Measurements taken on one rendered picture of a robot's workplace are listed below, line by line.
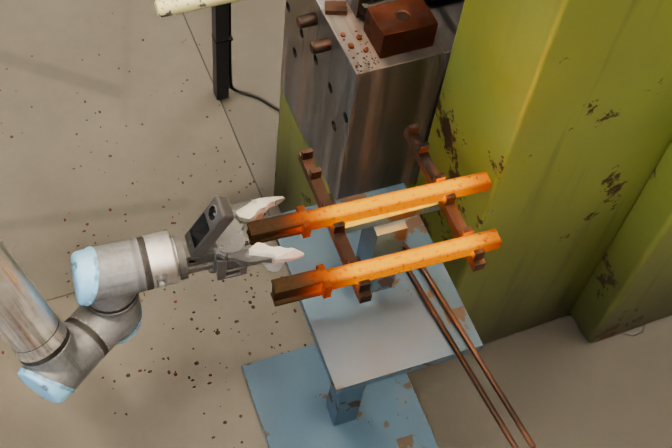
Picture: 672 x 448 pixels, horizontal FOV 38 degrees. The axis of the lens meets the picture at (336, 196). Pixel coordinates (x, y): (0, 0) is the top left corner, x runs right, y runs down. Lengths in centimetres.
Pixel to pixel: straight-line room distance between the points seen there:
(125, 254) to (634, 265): 131
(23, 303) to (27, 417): 101
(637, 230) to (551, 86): 72
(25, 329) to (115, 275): 16
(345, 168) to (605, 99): 60
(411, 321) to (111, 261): 61
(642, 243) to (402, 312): 72
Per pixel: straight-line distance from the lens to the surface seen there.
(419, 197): 170
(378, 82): 196
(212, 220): 156
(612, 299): 257
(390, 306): 189
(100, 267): 159
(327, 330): 185
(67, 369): 165
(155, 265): 159
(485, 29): 183
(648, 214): 233
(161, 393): 254
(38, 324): 160
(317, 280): 157
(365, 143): 211
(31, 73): 319
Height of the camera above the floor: 231
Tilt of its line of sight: 54 degrees down
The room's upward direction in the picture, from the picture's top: 9 degrees clockwise
